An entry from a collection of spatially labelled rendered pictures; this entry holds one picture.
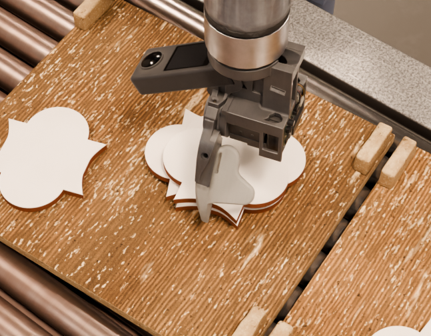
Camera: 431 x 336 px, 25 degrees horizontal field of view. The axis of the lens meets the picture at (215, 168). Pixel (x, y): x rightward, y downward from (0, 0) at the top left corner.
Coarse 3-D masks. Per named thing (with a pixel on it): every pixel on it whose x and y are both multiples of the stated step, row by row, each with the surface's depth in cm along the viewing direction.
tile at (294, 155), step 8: (200, 120) 109; (192, 128) 108; (200, 128) 108; (288, 144) 107; (296, 144) 107; (288, 152) 106; (296, 152) 106; (288, 160) 106; (296, 160) 106; (304, 160) 106; (288, 168) 105; (296, 168) 105; (296, 176) 104; (288, 184) 104
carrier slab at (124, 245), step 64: (64, 64) 117; (128, 64) 117; (0, 128) 111; (128, 128) 111; (320, 128) 111; (0, 192) 107; (128, 192) 107; (320, 192) 107; (64, 256) 102; (128, 256) 102; (192, 256) 102; (256, 256) 102; (192, 320) 98
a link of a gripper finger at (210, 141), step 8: (208, 120) 92; (216, 120) 93; (208, 128) 92; (208, 136) 93; (216, 136) 92; (200, 144) 93; (208, 144) 93; (216, 144) 93; (200, 152) 93; (208, 152) 93; (216, 152) 94; (200, 160) 94; (208, 160) 93; (200, 168) 94; (208, 168) 95; (200, 176) 95; (208, 176) 95; (200, 184) 96; (208, 184) 95
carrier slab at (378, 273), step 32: (416, 160) 109; (384, 192) 107; (416, 192) 107; (352, 224) 104; (384, 224) 104; (416, 224) 104; (352, 256) 102; (384, 256) 102; (416, 256) 102; (320, 288) 100; (352, 288) 100; (384, 288) 100; (416, 288) 100; (288, 320) 98; (320, 320) 98; (352, 320) 98; (384, 320) 98; (416, 320) 98
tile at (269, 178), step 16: (176, 144) 106; (192, 144) 106; (224, 144) 106; (240, 144) 106; (176, 160) 104; (192, 160) 104; (240, 160) 104; (256, 160) 104; (272, 160) 104; (176, 176) 103; (192, 176) 103; (256, 176) 103; (272, 176) 103; (288, 176) 103; (192, 192) 102; (256, 192) 102; (272, 192) 102; (224, 208) 101; (240, 208) 101
